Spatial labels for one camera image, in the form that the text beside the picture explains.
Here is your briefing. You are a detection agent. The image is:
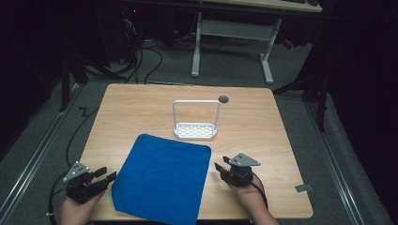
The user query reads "person's right hand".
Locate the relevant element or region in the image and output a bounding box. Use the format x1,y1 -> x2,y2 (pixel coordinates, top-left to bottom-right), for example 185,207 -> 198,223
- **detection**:
225,180 -> 268,213

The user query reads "metal floor rail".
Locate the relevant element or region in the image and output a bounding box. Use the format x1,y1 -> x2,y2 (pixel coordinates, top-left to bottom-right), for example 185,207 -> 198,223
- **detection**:
303,100 -> 366,225
0,83 -> 83,218

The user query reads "blue cloth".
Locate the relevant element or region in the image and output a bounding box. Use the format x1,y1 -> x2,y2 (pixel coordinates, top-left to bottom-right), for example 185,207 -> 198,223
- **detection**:
111,133 -> 213,225

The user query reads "dark computer tower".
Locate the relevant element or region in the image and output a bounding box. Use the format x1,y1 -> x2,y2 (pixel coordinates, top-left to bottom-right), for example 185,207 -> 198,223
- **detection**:
119,5 -> 145,62

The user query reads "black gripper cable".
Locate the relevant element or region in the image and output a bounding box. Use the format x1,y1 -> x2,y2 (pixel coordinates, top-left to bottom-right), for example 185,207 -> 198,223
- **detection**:
250,172 -> 269,211
47,171 -> 69,225

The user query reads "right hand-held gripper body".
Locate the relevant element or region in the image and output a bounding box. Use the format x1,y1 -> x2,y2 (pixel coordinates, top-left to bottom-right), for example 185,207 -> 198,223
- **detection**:
220,152 -> 262,188

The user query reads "black floor cable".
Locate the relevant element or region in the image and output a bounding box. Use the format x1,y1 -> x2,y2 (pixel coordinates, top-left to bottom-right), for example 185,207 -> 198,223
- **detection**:
65,107 -> 101,169

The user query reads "white rack with handle frame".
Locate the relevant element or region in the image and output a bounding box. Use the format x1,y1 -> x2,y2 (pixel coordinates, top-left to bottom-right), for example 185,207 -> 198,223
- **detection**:
172,99 -> 222,141

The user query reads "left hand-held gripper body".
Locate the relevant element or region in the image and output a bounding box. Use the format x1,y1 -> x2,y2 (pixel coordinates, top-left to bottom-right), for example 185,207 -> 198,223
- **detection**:
63,160 -> 109,204

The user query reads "black metal stand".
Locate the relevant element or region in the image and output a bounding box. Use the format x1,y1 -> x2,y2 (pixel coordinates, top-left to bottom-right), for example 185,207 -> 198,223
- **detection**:
58,53 -> 127,113
271,70 -> 330,133

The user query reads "person's left hand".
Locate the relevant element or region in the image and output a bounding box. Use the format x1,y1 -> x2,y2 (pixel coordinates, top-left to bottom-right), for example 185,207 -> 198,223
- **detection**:
60,190 -> 106,225

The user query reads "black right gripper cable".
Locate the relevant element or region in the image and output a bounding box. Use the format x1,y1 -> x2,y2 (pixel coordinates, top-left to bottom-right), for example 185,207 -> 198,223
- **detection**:
250,172 -> 269,211

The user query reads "bundle of black floor cables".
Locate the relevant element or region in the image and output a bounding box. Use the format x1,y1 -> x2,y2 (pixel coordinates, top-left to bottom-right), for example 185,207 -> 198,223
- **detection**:
123,18 -> 164,85

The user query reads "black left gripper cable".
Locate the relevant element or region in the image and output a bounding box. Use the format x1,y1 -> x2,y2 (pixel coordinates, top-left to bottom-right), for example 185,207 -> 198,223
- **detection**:
47,171 -> 69,225

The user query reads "white-framed wooden desk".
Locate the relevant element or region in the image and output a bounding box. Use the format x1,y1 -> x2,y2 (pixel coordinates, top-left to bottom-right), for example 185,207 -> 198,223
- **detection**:
190,0 -> 324,86

